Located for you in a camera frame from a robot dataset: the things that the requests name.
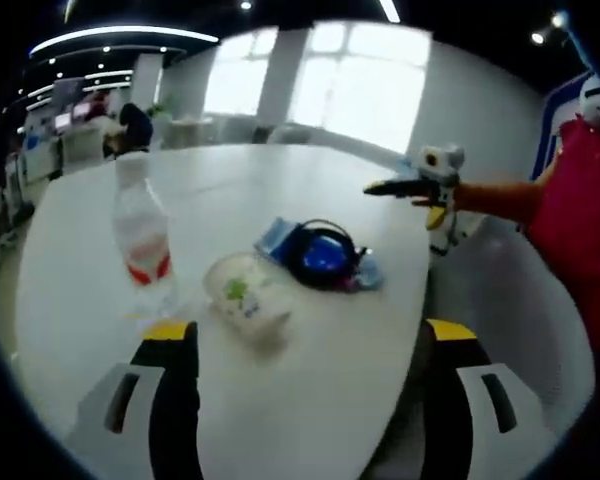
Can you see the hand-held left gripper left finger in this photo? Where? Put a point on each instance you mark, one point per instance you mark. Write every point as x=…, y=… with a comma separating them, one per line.
x=172, y=400

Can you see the light blue packet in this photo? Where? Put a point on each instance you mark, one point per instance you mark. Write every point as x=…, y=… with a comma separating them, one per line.
x=272, y=240

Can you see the curved ceiling light strip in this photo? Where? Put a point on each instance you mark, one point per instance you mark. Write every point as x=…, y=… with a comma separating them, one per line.
x=120, y=35

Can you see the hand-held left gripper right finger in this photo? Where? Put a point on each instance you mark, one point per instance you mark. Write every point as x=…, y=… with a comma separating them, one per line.
x=440, y=400

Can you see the white wet-wipes packet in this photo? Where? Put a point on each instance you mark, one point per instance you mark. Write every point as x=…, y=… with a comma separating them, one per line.
x=245, y=295

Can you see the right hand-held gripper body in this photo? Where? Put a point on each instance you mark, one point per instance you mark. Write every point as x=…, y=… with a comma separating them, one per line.
x=442, y=167

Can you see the clear plastic water bottle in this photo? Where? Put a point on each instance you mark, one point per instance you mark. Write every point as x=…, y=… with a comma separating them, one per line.
x=140, y=230

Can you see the white chest-worn device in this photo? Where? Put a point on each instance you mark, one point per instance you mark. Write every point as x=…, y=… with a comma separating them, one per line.
x=595, y=97

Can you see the green potted plant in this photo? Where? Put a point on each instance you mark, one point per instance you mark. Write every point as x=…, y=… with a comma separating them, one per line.
x=161, y=107

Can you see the white table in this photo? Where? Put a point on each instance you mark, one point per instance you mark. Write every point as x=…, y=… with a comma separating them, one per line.
x=280, y=175

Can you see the person in red apron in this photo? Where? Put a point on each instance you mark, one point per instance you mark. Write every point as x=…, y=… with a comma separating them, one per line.
x=580, y=210

